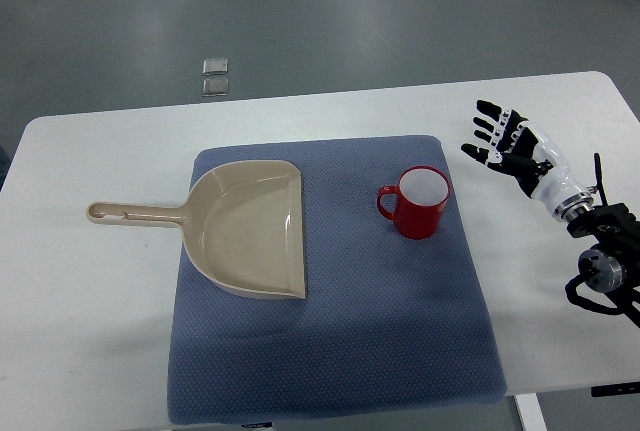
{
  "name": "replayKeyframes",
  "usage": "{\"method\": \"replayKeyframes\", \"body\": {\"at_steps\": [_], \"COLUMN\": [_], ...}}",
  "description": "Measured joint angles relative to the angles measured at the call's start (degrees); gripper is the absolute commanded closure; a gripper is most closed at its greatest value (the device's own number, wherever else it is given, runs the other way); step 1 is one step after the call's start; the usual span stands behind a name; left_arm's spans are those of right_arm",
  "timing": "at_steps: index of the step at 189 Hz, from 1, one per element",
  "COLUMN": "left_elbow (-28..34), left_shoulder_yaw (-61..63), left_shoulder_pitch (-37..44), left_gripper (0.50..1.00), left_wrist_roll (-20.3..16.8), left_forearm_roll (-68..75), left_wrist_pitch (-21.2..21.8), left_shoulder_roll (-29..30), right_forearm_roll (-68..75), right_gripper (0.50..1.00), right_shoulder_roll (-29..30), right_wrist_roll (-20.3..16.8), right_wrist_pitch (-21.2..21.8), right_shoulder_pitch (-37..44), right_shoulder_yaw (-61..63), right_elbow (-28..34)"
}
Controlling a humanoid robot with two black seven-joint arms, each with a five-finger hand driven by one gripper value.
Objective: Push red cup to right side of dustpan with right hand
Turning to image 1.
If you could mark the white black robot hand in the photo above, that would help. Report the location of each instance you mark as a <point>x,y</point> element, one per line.
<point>517,147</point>

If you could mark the red mug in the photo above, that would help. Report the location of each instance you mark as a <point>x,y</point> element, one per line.
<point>416,203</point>

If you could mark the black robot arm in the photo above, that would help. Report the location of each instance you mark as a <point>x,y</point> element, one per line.
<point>607,282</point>

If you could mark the beige plastic dustpan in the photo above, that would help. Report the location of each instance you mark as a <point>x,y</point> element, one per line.
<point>242,227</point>

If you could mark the blue textured cushion mat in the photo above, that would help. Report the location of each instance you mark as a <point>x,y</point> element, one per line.
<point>388,323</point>

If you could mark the white table leg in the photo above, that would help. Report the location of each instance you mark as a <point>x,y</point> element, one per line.
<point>530,413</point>

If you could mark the black table control panel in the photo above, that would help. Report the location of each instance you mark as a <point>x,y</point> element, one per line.
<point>612,390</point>

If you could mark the upper metal floor plate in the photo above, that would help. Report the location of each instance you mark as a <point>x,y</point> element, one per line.
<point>215,66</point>

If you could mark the small label tag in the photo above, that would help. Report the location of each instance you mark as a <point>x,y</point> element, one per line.
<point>261,426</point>

